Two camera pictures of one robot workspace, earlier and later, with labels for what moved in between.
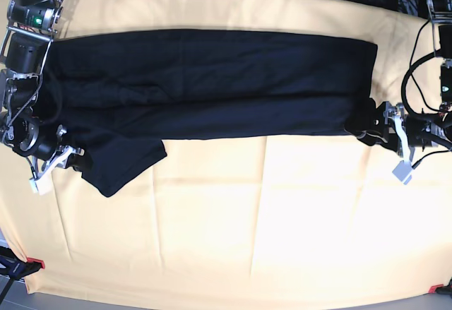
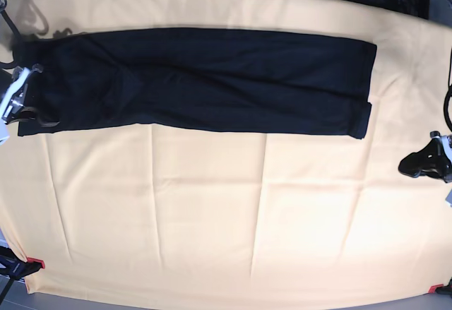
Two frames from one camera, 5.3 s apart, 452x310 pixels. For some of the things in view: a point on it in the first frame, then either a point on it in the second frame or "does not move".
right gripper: [422, 129] -> [433, 160]
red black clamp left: [15, 267] does not move
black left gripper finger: [83, 163] -> [33, 114]
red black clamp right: [441, 289] does not move
